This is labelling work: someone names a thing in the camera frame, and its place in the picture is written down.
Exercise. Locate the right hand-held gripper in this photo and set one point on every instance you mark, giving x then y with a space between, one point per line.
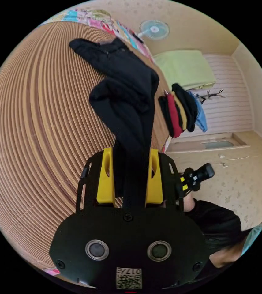
191 183

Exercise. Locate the black long pants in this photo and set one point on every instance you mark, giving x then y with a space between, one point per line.
126 91

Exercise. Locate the person's body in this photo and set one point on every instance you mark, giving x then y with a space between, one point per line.
227 255

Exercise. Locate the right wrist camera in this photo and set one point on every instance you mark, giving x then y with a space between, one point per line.
205 173

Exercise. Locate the person's right hand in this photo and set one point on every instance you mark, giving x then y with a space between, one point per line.
188 204

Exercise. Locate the bed with woven mat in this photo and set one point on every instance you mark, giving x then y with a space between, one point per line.
41 128

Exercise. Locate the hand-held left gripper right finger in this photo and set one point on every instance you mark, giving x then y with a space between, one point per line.
155 190

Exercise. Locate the door with glass pane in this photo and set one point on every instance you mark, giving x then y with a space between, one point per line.
213 144

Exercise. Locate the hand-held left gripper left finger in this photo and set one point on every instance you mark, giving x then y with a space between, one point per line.
105 188

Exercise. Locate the white and blue fan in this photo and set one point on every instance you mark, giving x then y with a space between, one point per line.
154 29

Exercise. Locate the light green curtain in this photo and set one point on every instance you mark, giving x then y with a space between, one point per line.
183 69

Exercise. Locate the black coat rack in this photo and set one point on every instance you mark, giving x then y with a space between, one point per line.
210 94

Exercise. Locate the pile of clothes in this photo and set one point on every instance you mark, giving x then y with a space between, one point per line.
179 110

